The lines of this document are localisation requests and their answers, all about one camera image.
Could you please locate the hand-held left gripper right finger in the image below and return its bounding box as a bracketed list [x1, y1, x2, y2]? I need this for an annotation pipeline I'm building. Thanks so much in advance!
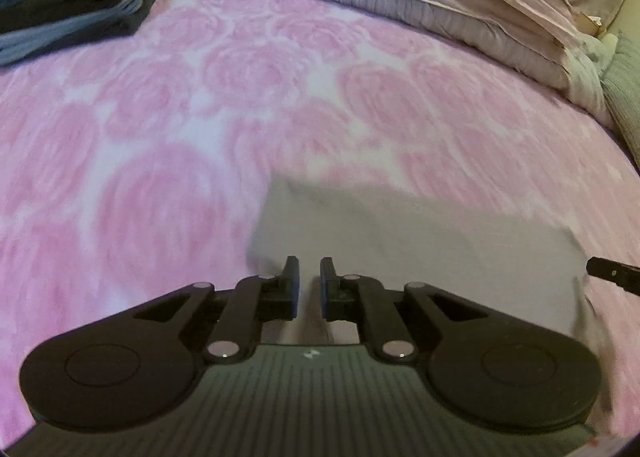
[320, 257, 483, 364]

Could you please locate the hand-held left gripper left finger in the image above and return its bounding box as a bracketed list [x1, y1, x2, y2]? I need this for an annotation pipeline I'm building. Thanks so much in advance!
[132, 255, 301, 365]

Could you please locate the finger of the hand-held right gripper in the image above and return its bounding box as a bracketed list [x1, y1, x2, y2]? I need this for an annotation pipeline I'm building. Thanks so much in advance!
[586, 257, 640, 296]

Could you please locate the grey purple cloth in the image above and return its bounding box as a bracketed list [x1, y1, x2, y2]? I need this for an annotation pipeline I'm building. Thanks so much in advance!
[247, 176, 615, 418]

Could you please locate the grey checkered pillow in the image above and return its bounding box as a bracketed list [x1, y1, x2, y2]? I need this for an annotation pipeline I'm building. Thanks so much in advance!
[599, 34, 640, 178]

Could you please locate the pink rose print blanket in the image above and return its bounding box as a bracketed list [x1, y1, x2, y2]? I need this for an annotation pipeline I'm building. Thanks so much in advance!
[0, 0, 640, 440]

